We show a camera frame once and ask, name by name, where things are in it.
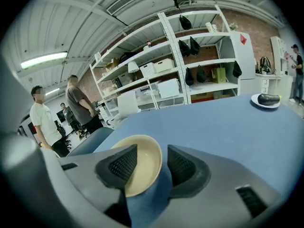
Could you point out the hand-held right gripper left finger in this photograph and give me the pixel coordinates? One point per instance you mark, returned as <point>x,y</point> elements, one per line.
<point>90,174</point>

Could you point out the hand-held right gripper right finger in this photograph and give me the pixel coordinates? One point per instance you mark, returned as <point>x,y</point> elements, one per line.
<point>218,186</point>

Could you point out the cream bowl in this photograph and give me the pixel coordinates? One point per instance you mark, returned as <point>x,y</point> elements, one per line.
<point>147,155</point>

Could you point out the white plate with eggplant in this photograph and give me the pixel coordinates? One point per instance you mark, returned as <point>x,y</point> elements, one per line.
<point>255,102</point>

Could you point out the table with blue cloth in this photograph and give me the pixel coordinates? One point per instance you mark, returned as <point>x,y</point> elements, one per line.
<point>213,132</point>

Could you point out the black monitor screen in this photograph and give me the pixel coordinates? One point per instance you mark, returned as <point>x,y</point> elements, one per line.
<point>60,116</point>

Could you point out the white office chair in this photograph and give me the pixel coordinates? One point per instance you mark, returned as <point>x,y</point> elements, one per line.
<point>127,103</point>

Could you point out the dark purple eggplant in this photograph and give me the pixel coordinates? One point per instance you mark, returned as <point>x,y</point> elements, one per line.
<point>268,99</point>

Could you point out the large white box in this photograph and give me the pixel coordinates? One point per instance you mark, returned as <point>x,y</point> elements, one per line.
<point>168,88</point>

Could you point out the green paper bag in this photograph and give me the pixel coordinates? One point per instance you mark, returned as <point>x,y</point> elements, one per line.
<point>219,75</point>

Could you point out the white desk with drawers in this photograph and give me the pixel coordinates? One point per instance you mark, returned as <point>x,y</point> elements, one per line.
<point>273,84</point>

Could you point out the white shade table lamp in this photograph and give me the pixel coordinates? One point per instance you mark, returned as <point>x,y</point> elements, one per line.
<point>133,66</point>

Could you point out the white storage basket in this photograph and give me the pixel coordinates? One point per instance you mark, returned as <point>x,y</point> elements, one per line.
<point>147,70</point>
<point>164,65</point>

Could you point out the group of ceiling tube lights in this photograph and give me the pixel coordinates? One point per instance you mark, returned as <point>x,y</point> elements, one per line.
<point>44,60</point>

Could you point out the white cabinet with red sticker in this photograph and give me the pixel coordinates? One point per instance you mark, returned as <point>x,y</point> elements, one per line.
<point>245,60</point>

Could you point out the dark backpack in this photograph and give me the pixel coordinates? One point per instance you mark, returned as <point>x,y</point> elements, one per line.
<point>265,65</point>

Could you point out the group of black hanging bags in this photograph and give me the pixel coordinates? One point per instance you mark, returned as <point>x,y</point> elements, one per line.
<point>184,22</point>

